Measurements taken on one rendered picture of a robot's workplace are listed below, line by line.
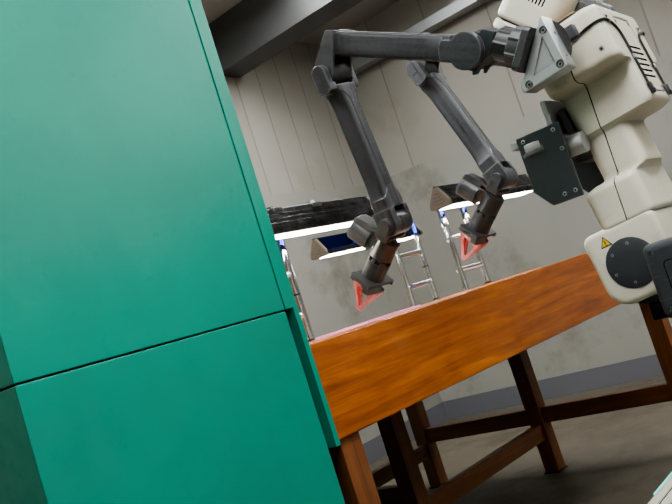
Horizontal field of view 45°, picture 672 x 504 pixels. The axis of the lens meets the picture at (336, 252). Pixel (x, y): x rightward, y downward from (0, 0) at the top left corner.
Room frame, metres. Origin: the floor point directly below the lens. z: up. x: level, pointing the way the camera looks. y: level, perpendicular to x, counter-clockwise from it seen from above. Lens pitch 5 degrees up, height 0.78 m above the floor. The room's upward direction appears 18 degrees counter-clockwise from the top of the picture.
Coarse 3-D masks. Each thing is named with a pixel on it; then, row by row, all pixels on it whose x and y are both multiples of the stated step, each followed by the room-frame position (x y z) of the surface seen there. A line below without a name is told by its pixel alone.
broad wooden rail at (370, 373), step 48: (480, 288) 2.04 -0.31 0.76; (528, 288) 2.20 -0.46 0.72; (576, 288) 2.41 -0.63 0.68; (336, 336) 1.62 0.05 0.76; (384, 336) 1.72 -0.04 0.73; (432, 336) 1.84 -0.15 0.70; (480, 336) 1.98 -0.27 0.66; (528, 336) 2.14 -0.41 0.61; (336, 384) 1.58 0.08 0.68; (384, 384) 1.68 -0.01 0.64; (432, 384) 1.80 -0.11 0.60
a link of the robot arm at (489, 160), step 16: (416, 64) 2.16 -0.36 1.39; (416, 80) 2.17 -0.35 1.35; (432, 80) 2.17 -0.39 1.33; (432, 96) 2.18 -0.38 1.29; (448, 96) 2.16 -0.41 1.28; (448, 112) 2.17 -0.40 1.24; (464, 112) 2.15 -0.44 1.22; (464, 128) 2.15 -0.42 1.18; (480, 128) 2.16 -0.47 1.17; (464, 144) 2.16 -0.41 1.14; (480, 144) 2.13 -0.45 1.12; (480, 160) 2.14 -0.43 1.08; (496, 160) 2.11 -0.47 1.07; (512, 176) 2.12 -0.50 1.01
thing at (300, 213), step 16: (288, 208) 2.07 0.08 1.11; (304, 208) 2.10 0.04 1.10; (320, 208) 2.14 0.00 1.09; (336, 208) 2.18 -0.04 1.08; (352, 208) 2.23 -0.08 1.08; (368, 208) 2.27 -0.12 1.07; (272, 224) 1.98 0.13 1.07; (288, 224) 2.01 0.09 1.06; (304, 224) 2.05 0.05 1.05; (320, 224) 2.10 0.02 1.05; (336, 224) 2.16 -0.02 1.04
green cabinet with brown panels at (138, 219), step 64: (0, 0) 1.19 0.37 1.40; (64, 0) 1.27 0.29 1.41; (128, 0) 1.37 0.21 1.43; (192, 0) 1.48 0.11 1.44; (0, 64) 1.17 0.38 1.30; (64, 64) 1.25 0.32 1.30; (128, 64) 1.34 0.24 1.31; (192, 64) 1.45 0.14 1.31; (0, 128) 1.14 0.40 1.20; (64, 128) 1.22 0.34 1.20; (128, 128) 1.31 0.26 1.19; (192, 128) 1.41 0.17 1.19; (0, 192) 1.12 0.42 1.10; (64, 192) 1.20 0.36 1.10; (128, 192) 1.28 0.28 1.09; (192, 192) 1.38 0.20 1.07; (256, 192) 1.49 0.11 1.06; (0, 256) 1.10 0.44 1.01; (64, 256) 1.17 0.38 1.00; (128, 256) 1.26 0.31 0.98; (192, 256) 1.35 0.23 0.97; (256, 256) 1.45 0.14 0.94; (0, 320) 1.09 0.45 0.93; (64, 320) 1.15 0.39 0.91; (128, 320) 1.23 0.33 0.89; (192, 320) 1.32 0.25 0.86; (0, 384) 1.10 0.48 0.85
